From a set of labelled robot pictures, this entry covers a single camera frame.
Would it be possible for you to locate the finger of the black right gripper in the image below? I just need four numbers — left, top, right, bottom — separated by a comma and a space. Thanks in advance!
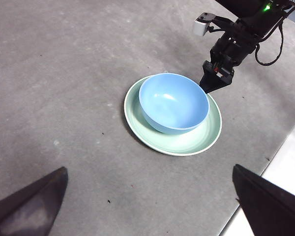
199, 60, 216, 89
203, 69, 235, 94

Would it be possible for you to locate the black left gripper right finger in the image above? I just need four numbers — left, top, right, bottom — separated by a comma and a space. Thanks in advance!
232, 164, 295, 236

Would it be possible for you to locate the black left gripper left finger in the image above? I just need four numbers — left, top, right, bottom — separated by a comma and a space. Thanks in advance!
0, 166, 69, 236

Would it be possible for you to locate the blue ribbed bowl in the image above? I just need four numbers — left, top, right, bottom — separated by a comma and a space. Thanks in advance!
138, 72, 210, 135

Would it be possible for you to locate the green round plate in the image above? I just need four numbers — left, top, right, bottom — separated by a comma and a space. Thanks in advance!
123, 75, 223, 157

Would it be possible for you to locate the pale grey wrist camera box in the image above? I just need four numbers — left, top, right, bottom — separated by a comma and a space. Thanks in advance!
193, 12, 216, 37

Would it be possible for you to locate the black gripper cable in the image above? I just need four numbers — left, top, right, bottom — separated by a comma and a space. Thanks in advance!
254, 14, 285, 66

